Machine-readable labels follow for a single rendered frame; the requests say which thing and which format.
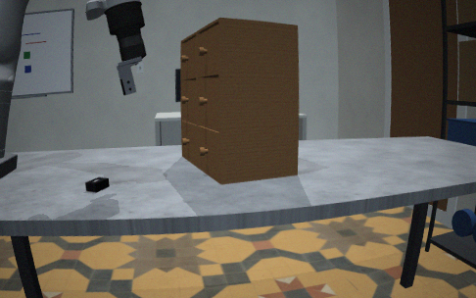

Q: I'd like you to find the brown wooden drawer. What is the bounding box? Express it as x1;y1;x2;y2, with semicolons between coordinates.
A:
198;125;219;180
181;121;198;165
180;36;196;78
197;25;218;75
197;77;219;126
180;80;197;121

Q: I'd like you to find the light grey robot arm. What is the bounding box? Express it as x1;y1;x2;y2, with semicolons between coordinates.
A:
0;0;29;158

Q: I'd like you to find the brown wooden chest of drawers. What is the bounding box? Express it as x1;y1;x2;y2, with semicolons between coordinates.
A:
180;18;299;184

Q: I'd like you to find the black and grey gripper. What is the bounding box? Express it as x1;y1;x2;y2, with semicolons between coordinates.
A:
86;0;146;95

